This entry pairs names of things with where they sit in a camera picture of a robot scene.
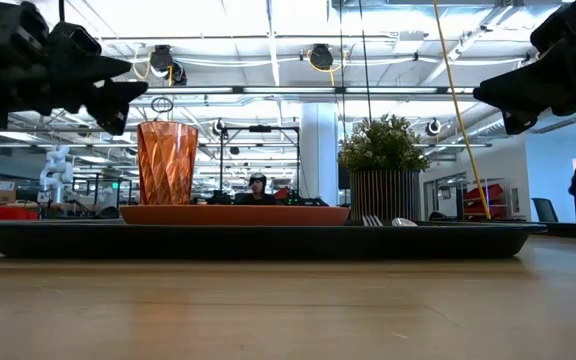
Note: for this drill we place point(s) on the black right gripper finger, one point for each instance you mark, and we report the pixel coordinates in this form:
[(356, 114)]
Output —
[(523, 85)]

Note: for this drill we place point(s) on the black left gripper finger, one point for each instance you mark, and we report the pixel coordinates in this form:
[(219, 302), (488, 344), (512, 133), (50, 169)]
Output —
[(118, 97)]

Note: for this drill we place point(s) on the orange faceted plastic cup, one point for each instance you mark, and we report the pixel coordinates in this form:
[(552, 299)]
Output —
[(167, 160)]

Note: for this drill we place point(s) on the orange plate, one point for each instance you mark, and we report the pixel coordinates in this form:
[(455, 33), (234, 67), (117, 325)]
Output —
[(233, 215)]

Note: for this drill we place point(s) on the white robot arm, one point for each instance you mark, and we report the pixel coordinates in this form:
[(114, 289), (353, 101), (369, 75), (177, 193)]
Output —
[(57, 170)]

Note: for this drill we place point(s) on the black rectangular tray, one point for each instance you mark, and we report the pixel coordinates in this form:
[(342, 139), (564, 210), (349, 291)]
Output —
[(268, 242)]

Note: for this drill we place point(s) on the red storage bins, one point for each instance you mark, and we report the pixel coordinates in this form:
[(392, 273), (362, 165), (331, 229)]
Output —
[(10, 214)]

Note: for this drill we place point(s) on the dark office chair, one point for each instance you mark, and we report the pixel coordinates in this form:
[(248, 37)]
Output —
[(545, 210)]

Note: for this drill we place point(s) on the long ceiling light bar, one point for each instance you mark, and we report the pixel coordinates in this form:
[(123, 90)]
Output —
[(268, 90)]

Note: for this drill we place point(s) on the potted plant in ribbed pot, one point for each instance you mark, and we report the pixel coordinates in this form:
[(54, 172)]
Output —
[(383, 145)]

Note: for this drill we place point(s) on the small red object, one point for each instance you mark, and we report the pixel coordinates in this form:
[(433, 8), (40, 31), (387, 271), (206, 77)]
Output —
[(283, 194)]

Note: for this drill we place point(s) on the white building column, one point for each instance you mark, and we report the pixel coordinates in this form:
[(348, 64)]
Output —
[(318, 150)]

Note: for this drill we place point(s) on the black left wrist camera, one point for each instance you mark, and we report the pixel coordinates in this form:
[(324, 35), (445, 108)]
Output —
[(93, 60)]

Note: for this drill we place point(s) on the white ventilation duct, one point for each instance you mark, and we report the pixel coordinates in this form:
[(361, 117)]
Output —
[(478, 125)]

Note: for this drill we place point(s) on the black frame workcell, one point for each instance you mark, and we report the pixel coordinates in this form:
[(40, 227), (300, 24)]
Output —
[(103, 179)]

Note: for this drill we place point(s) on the tall black metal frame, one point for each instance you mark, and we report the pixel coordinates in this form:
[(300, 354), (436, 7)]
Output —
[(260, 128)]

